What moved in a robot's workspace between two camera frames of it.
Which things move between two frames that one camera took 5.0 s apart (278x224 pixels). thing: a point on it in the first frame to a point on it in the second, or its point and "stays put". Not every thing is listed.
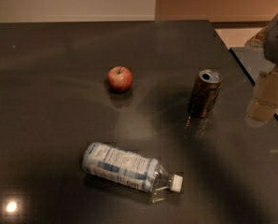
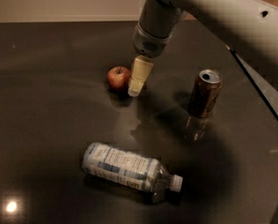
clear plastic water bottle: [138, 173] stays put
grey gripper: [277, 42] to [148, 43]
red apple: [119, 79] stays put
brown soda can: [205, 91] stays put
